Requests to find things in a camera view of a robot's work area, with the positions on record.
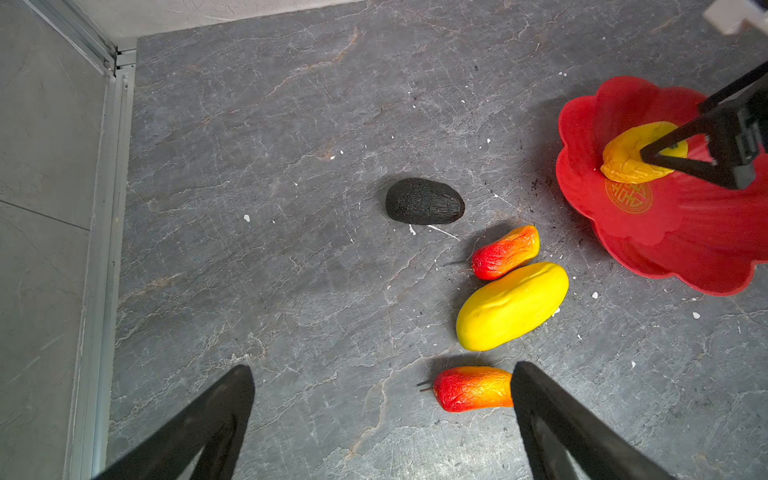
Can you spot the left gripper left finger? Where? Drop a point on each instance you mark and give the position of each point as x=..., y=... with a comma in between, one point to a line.
x=207, y=434

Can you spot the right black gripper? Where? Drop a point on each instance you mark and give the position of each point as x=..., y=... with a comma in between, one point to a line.
x=733, y=121

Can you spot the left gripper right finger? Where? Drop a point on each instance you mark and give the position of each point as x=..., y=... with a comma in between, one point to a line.
x=558, y=432

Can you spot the small yellow fake fruit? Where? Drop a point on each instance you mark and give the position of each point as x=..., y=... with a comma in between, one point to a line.
x=622, y=160

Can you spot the large yellow fake mango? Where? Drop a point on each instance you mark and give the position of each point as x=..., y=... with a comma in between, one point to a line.
x=512, y=306

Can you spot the red-yellow fake mango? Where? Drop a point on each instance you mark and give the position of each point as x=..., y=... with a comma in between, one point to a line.
x=469, y=388
x=513, y=250

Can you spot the black fake avocado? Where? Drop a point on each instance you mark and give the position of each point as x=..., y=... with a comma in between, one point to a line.
x=423, y=202

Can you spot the red flower-shaped fruit bowl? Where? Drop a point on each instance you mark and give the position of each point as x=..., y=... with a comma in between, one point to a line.
x=709, y=237

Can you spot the aluminium frame post left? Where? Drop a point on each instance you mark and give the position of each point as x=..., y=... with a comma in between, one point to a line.
x=66, y=101

